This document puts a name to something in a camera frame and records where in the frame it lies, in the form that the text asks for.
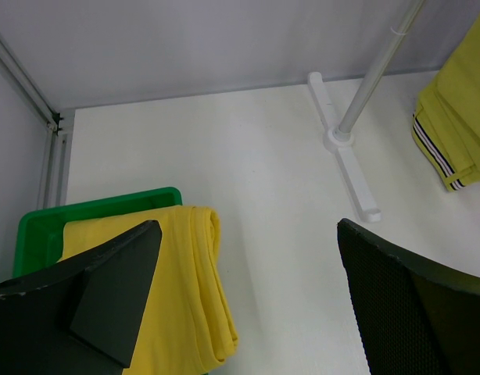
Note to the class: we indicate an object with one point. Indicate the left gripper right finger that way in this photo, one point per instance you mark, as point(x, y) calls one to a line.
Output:
point(414, 315)

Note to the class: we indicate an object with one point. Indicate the lime yellow trousers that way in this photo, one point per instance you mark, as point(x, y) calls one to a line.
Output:
point(446, 125)

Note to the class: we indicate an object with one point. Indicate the green plastic tray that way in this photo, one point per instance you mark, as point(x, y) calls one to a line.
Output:
point(39, 240)

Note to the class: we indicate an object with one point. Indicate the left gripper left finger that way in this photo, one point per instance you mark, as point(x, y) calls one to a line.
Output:
point(83, 314)

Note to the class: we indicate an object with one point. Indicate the metal clothes rack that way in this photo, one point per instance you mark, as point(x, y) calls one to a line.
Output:
point(338, 138)

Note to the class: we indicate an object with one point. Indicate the aluminium corner frame profile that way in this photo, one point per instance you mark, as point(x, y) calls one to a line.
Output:
point(54, 127)

